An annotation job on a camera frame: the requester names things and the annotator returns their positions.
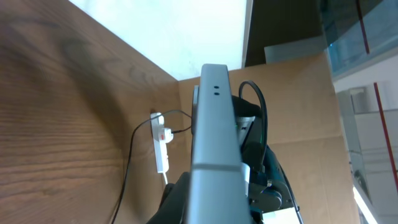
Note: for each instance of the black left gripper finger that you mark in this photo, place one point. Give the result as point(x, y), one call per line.
point(173, 203)

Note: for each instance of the blue screen smartphone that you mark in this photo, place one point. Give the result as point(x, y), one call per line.
point(217, 191)

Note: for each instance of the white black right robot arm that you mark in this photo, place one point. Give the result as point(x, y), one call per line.
point(269, 190)

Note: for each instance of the white charger adapter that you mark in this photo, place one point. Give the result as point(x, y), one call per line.
point(165, 135)

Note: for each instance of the white power strip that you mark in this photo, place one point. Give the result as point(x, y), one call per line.
point(161, 156)

